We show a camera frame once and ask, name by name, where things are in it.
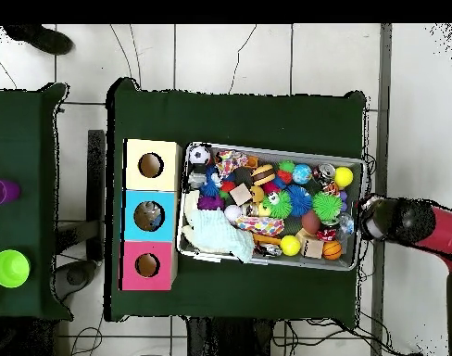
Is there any small orange basketball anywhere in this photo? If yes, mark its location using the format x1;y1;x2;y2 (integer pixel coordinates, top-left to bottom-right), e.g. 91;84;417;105
321;240;344;261

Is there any small soccer ball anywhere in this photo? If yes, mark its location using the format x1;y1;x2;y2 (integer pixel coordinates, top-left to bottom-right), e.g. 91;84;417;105
188;144;212;167

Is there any plain yellow ball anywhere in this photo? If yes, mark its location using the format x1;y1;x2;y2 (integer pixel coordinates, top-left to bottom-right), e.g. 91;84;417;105
279;235;302;257

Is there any purple cup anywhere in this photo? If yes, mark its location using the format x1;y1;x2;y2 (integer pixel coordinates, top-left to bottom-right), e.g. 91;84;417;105
0;177;22;208

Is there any clear mesh bin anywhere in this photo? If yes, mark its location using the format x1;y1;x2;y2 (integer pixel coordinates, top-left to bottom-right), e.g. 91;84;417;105
176;140;366;273

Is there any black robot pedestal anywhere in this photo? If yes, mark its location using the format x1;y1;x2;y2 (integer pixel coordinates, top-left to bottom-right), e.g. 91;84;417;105
187;317;286;356

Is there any person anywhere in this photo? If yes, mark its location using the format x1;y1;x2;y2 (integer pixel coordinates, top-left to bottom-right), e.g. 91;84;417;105
3;23;75;57

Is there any yellow smiley ball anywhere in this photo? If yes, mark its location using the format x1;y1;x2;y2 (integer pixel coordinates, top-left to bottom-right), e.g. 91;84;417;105
333;166;355;188

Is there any green spiky ball with eyes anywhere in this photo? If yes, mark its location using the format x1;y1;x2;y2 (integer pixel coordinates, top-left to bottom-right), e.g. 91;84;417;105
262;190;294;220

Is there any large blue spiky ball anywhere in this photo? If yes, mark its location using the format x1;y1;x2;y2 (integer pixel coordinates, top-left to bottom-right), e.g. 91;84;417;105
286;184;314;218

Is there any small globe ball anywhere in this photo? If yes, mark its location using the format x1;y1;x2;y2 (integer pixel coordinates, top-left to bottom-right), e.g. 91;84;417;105
291;163;313;186

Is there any mint green cloth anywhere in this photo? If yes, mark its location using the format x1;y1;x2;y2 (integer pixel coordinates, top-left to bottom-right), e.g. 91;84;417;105
188;209;256;264

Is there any brown burger toy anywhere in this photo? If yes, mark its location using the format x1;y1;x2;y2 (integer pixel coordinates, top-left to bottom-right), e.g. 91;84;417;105
251;163;277;187

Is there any wooden box with three holes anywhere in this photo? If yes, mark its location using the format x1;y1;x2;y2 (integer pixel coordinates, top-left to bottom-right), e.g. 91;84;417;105
120;137;182;292

